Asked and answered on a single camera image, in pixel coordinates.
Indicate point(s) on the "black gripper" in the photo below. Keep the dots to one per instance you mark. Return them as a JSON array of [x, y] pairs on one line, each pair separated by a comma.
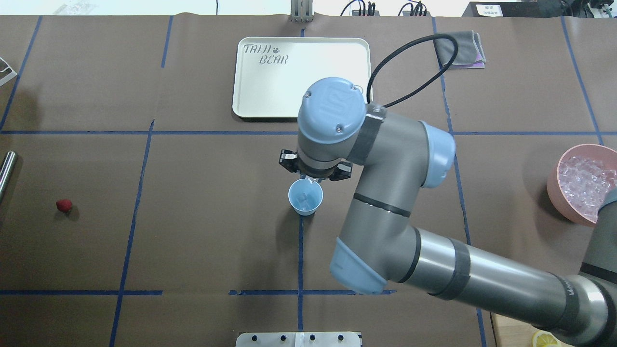
[[288, 161]]

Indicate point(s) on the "red strawberry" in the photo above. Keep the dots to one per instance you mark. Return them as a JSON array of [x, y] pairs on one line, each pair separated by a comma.
[[64, 205]]

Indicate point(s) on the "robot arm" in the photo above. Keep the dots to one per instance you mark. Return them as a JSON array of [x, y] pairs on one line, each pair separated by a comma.
[[338, 130]]

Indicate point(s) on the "light blue cup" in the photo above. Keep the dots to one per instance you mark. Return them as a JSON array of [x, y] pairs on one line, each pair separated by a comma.
[[309, 187]]

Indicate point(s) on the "pile of clear ice cubes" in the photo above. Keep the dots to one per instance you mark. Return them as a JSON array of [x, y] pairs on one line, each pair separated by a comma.
[[585, 183]]

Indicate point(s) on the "cream bear tray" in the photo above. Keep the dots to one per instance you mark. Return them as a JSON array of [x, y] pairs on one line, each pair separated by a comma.
[[272, 73]]

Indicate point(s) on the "grey folded cloth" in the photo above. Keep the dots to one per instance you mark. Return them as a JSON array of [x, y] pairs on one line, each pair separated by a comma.
[[470, 52]]

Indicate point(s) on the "steel muddler black tip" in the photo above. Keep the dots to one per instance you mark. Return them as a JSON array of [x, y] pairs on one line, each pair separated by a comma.
[[6, 171]]

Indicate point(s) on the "wooden cutting board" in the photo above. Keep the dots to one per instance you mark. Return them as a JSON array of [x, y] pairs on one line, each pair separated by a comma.
[[513, 333]]

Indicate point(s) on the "pink bowl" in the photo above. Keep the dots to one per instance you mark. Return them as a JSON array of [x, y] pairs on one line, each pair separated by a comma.
[[594, 152]]

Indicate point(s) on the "lemon slices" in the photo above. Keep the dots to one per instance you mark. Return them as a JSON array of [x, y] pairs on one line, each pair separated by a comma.
[[542, 338]]

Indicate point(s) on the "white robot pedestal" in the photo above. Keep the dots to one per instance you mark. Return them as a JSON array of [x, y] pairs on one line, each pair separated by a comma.
[[300, 339]]

